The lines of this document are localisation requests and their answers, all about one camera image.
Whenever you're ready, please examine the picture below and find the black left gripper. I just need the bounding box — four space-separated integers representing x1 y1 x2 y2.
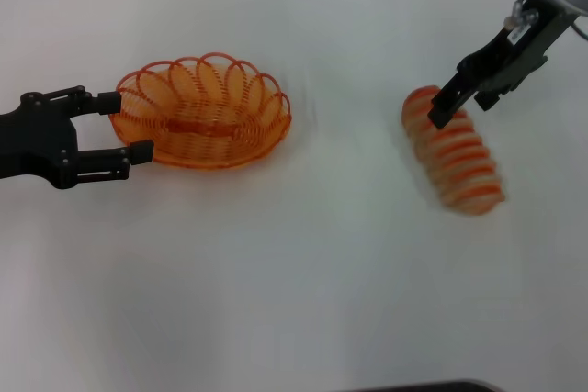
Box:
0 85 154 190

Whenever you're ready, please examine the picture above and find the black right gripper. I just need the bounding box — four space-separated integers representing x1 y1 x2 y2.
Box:
426 0 552 130

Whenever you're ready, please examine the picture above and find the striped bread loaf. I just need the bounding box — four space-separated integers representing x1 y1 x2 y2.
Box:
401 84 506 218

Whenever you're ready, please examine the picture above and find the orange woven plastic basket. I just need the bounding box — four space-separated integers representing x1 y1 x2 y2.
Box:
111 51 293 172

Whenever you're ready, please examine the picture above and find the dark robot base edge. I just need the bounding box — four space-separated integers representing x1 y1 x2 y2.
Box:
353 380 500 392

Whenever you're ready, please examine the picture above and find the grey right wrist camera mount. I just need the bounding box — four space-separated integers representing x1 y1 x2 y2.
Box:
474 6 566 112

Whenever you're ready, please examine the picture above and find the silver connector with cable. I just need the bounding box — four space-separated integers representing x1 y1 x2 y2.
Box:
503 0 541 28

